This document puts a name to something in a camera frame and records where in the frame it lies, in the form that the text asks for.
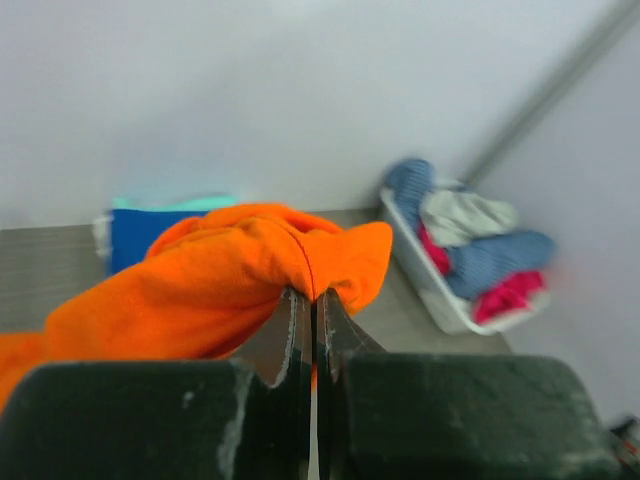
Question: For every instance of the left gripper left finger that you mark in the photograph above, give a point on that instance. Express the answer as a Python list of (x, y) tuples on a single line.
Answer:
[(244, 417)]

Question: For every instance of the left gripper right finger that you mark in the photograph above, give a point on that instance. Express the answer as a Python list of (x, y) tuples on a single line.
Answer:
[(383, 415)]

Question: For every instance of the orange t-shirt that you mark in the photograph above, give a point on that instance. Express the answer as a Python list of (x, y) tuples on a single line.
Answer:
[(204, 287)]

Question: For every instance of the white plastic bin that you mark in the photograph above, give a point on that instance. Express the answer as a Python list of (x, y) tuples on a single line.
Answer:
[(450, 313)]

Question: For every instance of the pink t-shirt in bin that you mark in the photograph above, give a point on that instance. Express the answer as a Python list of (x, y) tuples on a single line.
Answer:
[(500, 295)]

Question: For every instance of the blue checkered shirt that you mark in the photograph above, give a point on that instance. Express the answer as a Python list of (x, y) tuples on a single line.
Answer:
[(412, 180)]

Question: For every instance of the grey t-shirt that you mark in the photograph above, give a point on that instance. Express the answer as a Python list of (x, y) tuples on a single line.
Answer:
[(455, 218)]

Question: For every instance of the folded teal t-shirt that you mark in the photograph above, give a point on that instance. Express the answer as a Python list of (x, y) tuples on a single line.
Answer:
[(197, 204)]

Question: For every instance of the folded blue t-shirt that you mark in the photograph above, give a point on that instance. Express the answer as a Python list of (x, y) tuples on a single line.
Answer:
[(132, 232)]

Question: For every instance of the right corner metal post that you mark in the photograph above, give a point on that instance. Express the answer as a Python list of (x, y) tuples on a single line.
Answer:
[(590, 51)]

